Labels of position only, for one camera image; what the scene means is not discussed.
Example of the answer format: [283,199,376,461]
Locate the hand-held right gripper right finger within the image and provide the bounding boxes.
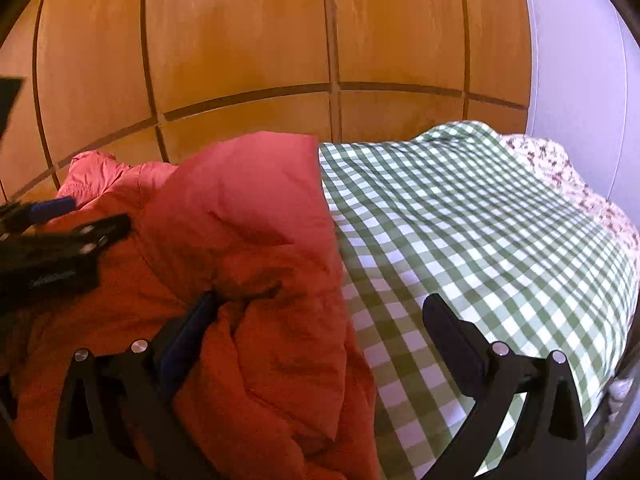
[422,294,587,480]

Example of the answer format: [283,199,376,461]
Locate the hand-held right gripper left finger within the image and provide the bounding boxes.
[52,292,221,480]

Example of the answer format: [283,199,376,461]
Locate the floral patterned pillow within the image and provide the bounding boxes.
[500,134,640,257]

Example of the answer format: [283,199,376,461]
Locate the wooden panelled wardrobe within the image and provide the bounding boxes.
[0,0,532,207]

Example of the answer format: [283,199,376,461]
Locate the green checked bed sheet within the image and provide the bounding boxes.
[317,121,640,480]

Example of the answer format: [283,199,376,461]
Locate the orange-red jacket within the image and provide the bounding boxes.
[0,131,384,480]

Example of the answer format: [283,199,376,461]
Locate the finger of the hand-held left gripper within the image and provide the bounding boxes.
[0,197,77,235]
[27,212,132,257]

